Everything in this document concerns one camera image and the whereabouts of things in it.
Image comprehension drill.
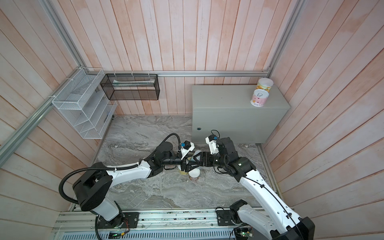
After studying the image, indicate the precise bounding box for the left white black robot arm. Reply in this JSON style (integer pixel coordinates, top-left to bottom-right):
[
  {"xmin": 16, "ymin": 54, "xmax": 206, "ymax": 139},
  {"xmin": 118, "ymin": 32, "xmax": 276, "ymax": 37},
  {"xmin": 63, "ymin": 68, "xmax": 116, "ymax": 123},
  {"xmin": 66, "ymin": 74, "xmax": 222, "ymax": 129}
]
[{"xmin": 73, "ymin": 141, "xmax": 195, "ymax": 222}]

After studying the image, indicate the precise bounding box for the black mesh wall basket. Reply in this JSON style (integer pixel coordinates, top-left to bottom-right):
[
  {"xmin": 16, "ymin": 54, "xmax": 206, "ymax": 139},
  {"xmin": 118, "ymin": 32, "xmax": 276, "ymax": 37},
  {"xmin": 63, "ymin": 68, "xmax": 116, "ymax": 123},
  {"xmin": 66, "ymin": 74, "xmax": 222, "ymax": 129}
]
[{"xmin": 101, "ymin": 73, "xmax": 160, "ymax": 101}]

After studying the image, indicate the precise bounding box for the grey metal cabinet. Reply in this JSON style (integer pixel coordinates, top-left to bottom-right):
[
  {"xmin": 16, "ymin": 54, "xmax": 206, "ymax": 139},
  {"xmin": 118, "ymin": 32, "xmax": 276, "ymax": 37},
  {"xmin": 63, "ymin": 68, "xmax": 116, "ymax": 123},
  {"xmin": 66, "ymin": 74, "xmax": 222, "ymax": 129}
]
[{"xmin": 192, "ymin": 85, "xmax": 290, "ymax": 144}]

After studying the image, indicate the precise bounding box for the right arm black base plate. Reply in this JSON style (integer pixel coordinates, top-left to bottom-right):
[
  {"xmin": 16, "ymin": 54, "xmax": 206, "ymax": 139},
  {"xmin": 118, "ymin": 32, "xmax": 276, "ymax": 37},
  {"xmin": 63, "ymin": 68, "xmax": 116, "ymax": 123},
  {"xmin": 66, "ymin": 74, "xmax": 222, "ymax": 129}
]
[{"xmin": 215, "ymin": 208, "xmax": 242, "ymax": 226}]

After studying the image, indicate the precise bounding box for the small brown white-lid can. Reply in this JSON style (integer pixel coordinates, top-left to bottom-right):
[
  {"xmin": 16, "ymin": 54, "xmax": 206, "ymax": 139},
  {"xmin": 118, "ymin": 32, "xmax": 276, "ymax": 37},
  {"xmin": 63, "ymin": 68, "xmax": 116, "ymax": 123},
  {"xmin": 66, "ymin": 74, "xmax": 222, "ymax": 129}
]
[{"xmin": 188, "ymin": 169, "xmax": 201, "ymax": 181}]

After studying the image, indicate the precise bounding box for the orange yellow label can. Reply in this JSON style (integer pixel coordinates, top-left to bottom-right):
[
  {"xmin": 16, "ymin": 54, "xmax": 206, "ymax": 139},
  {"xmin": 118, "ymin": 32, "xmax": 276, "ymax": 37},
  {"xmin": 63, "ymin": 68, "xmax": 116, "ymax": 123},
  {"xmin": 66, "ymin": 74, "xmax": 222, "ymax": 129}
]
[{"xmin": 257, "ymin": 78, "xmax": 274, "ymax": 93}]

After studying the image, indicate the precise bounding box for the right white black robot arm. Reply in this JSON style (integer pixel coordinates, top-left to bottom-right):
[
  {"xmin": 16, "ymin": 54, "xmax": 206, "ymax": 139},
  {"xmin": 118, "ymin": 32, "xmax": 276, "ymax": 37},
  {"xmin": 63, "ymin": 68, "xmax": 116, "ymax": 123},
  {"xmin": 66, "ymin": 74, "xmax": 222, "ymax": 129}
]
[{"xmin": 181, "ymin": 137, "xmax": 315, "ymax": 240}]

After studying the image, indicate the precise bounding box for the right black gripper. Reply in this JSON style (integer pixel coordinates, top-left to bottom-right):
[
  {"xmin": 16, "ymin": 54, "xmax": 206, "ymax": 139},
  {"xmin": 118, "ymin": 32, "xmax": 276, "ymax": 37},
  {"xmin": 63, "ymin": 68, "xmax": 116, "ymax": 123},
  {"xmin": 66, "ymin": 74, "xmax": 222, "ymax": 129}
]
[{"xmin": 193, "ymin": 150, "xmax": 228, "ymax": 168}]

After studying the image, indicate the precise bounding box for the left aluminium frame rail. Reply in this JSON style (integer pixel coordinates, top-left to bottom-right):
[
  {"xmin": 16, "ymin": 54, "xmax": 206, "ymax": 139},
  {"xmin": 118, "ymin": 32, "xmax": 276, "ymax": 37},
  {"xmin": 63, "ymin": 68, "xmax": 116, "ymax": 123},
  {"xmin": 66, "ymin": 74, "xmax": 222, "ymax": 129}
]
[{"xmin": 1, "ymin": 67, "xmax": 82, "ymax": 167}]

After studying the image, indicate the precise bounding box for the blue label can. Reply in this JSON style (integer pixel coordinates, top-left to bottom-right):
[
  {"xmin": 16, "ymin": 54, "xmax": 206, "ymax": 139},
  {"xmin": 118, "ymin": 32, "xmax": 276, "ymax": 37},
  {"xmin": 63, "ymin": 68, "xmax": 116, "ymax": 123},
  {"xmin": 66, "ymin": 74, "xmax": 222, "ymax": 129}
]
[{"xmin": 193, "ymin": 150, "xmax": 203, "ymax": 158}]

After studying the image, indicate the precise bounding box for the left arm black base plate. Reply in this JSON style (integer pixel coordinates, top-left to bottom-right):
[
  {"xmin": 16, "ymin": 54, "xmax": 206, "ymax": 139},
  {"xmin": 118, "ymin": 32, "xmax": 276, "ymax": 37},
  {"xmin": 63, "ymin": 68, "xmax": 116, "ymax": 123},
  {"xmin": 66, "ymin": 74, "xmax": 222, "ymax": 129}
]
[{"xmin": 97, "ymin": 212, "xmax": 140, "ymax": 229}]

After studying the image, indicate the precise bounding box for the black corrugated cable conduit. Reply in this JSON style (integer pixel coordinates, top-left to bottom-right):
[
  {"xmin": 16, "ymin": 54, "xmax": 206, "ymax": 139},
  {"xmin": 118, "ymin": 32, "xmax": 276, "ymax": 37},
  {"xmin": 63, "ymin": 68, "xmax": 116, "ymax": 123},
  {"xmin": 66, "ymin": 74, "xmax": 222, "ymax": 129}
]
[{"xmin": 58, "ymin": 132, "xmax": 182, "ymax": 205}]

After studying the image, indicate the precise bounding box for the horizontal aluminium wall rail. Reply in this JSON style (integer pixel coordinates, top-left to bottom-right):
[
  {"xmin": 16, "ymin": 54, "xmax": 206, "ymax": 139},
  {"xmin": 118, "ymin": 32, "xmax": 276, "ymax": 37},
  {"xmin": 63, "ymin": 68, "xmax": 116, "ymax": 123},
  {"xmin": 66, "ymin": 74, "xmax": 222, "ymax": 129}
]
[{"xmin": 83, "ymin": 69, "xmax": 269, "ymax": 78}]

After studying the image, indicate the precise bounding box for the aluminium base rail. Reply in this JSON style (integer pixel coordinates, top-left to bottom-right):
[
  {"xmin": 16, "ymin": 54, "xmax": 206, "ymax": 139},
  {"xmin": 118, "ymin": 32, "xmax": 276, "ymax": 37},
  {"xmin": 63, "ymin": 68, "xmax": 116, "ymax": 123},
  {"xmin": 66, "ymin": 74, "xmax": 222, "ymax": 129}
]
[{"xmin": 52, "ymin": 208, "xmax": 240, "ymax": 234}]

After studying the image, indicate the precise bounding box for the pink label can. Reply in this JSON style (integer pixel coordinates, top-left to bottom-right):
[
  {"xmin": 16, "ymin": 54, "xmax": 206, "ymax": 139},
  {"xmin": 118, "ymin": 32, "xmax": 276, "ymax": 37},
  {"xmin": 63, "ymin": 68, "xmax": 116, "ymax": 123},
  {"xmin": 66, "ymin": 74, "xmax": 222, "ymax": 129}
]
[{"xmin": 250, "ymin": 89, "xmax": 269, "ymax": 107}]

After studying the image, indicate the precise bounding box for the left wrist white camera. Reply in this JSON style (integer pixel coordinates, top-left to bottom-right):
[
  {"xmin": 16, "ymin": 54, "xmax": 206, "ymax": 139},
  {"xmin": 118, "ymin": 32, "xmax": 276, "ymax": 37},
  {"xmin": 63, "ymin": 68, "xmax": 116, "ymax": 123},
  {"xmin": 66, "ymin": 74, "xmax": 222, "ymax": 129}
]
[{"xmin": 180, "ymin": 141, "xmax": 195, "ymax": 160}]

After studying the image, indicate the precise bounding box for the white wire mesh shelf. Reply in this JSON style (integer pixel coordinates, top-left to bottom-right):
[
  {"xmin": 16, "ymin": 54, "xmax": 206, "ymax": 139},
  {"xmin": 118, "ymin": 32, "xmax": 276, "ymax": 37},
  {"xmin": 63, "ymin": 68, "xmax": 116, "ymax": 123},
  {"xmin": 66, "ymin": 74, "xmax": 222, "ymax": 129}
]
[{"xmin": 52, "ymin": 68, "xmax": 117, "ymax": 140}]

